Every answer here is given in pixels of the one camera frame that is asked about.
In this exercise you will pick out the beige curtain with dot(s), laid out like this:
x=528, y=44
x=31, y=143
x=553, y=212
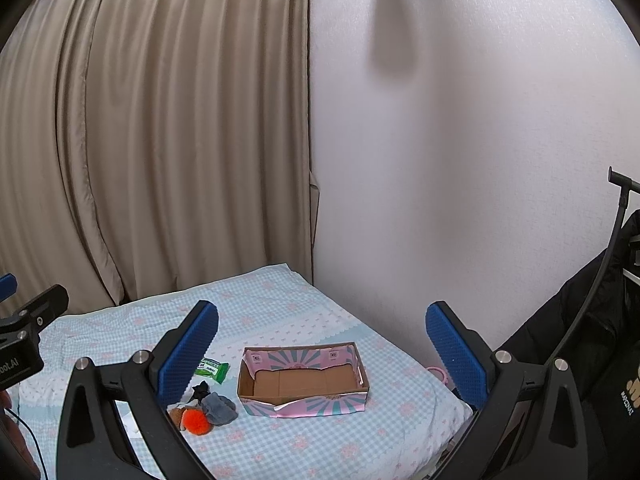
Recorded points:
x=149, y=146

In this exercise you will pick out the black fabric scrunchie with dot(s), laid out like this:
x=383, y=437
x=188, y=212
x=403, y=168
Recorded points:
x=200, y=391

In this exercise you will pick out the green wet wipes pack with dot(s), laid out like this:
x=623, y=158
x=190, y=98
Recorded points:
x=212, y=369

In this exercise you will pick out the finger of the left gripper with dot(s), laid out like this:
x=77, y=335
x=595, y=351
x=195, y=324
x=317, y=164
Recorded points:
x=8, y=286

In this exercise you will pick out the pink cardboard box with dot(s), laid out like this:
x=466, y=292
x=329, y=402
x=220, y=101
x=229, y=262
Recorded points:
x=300, y=382

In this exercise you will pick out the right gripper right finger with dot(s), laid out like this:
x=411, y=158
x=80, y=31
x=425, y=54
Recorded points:
x=527, y=422

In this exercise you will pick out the light blue patterned bedsheet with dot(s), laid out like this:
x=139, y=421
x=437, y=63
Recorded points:
x=409, y=420

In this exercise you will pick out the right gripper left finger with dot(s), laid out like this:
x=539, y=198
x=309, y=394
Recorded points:
x=92, y=439

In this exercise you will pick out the orange pompom ball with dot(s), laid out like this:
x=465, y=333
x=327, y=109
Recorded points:
x=194, y=421

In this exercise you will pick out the grey fluffy sock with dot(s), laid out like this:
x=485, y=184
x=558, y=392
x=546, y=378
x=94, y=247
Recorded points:
x=218, y=410

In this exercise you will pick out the pink ring object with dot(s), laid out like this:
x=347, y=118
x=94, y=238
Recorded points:
x=439, y=373

